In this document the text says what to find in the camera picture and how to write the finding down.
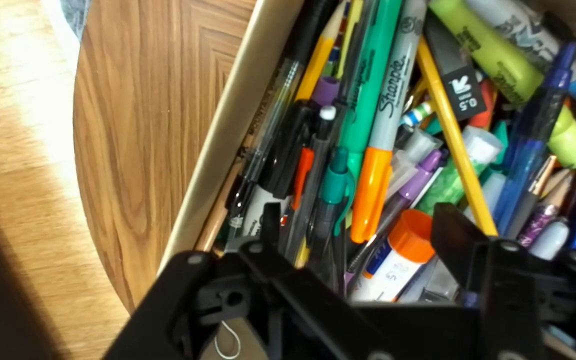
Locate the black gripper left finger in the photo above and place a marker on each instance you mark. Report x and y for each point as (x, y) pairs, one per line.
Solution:
(270, 227)

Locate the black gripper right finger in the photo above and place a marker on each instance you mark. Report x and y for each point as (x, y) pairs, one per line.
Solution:
(460, 236)

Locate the translucent green pen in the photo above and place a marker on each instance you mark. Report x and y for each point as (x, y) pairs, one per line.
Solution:
(448, 187)

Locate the orange pen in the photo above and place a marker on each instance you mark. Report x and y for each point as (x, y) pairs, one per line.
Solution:
(302, 173)

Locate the metallic purple pen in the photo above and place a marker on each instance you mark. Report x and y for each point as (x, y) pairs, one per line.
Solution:
(537, 227)

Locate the teal grip dark pen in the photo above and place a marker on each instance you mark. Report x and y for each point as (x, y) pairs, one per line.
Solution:
(333, 182)

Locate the clear barrel black pen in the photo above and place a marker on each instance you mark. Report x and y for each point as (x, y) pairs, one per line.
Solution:
(269, 127)

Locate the blue ballpoint pen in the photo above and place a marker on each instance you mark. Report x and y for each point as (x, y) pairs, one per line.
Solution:
(528, 153)

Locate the cardboard box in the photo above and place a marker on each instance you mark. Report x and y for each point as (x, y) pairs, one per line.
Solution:
(235, 112)

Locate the green marker pen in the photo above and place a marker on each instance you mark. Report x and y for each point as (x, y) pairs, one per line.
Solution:
(368, 73)

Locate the white glue stick orange cap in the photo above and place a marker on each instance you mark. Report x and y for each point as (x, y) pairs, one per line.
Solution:
(395, 263)

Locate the black marker with clip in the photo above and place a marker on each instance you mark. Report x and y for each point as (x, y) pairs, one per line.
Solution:
(288, 147)

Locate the white rounded cap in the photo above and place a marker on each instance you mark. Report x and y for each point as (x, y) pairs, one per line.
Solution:
(548, 241)

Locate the long yellow pencil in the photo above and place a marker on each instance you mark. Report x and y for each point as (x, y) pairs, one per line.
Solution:
(455, 132)

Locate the red orange marker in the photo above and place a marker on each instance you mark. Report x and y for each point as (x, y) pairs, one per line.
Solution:
(484, 111)

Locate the small purple cap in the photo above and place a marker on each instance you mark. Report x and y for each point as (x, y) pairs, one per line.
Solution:
(327, 91)

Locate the wooden side table black legs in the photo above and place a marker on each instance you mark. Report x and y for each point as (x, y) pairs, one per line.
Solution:
(140, 132)

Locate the black pencil lead case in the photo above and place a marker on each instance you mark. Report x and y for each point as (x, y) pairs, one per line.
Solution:
(459, 73)

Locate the sharpened yellow pencil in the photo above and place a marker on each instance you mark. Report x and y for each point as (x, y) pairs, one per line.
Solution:
(318, 62)

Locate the yellow green highlighter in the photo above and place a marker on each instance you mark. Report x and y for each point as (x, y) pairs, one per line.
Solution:
(494, 56)

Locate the white printed marker blue cap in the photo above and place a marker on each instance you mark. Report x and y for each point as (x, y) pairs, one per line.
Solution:
(521, 23)

